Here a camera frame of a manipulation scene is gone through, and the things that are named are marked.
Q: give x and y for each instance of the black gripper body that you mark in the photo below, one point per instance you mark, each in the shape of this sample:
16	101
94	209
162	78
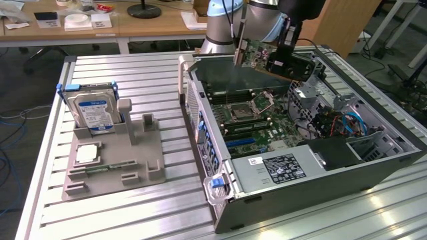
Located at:
302	8

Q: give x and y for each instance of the graphics card with black shroud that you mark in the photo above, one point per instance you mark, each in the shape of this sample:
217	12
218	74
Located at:
257	53

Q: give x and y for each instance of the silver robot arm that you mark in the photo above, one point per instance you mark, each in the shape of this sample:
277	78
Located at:
218	25

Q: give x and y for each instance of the wooden cabinet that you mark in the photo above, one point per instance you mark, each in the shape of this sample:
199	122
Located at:
343	25

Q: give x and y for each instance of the metal socket cover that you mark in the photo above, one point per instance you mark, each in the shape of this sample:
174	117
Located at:
263	98

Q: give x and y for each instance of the CPU socket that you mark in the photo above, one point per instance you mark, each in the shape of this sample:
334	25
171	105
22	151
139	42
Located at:
241	112

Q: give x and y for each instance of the green motherboard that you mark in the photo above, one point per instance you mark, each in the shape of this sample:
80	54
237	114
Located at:
267	130

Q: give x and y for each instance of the installed green RAM stick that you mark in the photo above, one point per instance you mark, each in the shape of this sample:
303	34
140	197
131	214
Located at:
247	127

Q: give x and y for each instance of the brown cardboard box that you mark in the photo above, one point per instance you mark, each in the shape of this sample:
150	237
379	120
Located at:
201	8

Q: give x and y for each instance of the white paper stack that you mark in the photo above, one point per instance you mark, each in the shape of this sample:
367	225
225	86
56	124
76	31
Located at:
194	21

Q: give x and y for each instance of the blue expansion slot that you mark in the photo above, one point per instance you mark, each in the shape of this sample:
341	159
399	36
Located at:
241	143

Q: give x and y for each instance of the wooden desk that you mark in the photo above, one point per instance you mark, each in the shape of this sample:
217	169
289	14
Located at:
157	27
50	33

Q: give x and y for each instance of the grey power supply unit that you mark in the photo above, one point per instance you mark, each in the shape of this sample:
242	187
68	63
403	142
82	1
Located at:
283	170

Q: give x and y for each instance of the metal disk bay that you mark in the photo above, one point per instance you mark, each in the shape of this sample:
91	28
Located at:
374	147

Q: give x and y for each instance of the black round lamp base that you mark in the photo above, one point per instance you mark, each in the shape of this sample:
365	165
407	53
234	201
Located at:
144	11

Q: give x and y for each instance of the blue case latch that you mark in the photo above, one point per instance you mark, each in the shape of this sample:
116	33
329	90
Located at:
217	182

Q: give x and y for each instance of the black open PC case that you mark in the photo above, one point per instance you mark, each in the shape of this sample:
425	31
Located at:
367	180

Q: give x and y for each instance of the white box with small label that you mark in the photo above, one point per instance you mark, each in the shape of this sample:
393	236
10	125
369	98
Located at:
100	21

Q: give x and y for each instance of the red package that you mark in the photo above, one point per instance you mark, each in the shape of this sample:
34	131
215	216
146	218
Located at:
103	8

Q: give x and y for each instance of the hard disk in blue caddy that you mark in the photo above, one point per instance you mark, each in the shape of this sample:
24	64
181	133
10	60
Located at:
94	112

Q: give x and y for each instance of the grey plastic parts rack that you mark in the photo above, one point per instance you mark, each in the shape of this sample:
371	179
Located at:
136	172

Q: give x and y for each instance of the white tape roll on box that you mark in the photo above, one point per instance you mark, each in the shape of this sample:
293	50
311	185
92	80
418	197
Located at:
78	22

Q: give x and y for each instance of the silver CPU chip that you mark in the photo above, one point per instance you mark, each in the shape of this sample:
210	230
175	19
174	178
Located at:
87	153

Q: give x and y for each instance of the small beige tape roll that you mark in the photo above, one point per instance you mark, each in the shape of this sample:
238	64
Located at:
63	2

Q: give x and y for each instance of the white box with black label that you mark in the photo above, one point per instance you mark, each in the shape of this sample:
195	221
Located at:
47	20

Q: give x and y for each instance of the black office chair base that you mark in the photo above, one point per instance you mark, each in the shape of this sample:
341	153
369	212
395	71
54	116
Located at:
36	57

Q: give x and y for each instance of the white paper card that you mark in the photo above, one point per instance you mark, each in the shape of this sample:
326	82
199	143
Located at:
18	25

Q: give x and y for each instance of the clear plastic bag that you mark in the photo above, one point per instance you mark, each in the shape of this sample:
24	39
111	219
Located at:
14	11

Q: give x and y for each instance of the white table frame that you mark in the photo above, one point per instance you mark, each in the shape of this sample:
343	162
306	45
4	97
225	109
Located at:
397	22

